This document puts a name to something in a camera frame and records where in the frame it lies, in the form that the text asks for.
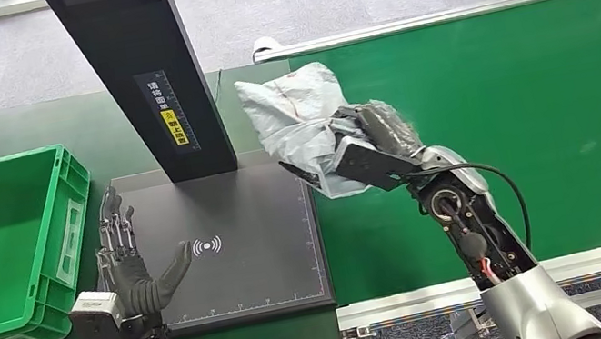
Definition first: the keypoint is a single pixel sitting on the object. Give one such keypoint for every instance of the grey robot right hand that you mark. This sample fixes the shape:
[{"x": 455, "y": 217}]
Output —
[{"x": 385, "y": 126}]

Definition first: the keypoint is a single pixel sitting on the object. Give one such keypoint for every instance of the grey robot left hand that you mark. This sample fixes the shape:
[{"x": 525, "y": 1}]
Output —
[{"x": 133, "y": 281}]

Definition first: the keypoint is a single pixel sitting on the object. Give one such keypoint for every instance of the grey mailer bag red print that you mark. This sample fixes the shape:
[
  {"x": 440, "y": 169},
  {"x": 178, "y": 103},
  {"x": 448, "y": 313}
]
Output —
[{"x": 290, "y": 109}]

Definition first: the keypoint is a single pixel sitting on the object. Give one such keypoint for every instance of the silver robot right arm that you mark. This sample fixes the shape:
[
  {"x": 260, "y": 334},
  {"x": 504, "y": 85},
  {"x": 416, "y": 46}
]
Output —
[{"x": 528, "y": 307}]

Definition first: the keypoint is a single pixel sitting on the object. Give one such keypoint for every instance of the white conveyor roller end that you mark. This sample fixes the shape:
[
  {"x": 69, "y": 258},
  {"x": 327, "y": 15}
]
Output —
[{"x": 263, "y": 47}]

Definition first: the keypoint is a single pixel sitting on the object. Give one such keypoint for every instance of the green conveyor belt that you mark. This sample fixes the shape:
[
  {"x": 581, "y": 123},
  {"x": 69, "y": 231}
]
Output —
[{"x": 567, "y": 87}]

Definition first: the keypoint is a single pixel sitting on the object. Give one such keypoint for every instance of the clear crate label holder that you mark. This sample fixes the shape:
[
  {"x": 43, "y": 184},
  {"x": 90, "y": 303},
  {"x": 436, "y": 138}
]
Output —
[{"x": 70, "y": 237}]

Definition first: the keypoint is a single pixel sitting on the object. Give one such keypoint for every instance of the black yellow column label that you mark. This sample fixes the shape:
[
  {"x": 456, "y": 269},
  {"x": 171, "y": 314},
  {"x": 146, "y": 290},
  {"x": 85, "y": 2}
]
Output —
[{"x": 168, "y": 114}]

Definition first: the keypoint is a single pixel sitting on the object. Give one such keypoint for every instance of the black scanner column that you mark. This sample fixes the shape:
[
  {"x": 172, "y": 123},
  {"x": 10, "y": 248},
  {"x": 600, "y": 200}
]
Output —
[{"x": 132, "y": 37}]

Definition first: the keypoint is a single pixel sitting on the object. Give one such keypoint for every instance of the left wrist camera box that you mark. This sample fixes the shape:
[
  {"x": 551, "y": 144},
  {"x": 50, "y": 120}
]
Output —
[{"x": 96, "y": 318}]

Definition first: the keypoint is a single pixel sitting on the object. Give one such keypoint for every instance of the aluminium conveyor side rail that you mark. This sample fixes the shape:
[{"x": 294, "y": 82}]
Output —
[
  {"x": 434, "y": 19},
  {"x": 408, "y": 301}
]

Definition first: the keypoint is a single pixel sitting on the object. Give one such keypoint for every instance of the black scanner base plate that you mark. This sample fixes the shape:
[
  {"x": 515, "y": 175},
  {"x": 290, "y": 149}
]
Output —
[{"x": 250, "y": 231}]

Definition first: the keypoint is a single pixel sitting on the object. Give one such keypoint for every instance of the metal bracket under conveyor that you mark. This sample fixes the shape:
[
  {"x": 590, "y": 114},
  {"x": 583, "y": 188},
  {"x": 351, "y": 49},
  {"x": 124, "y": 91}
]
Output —
[{"x": 462, "y": 330}]

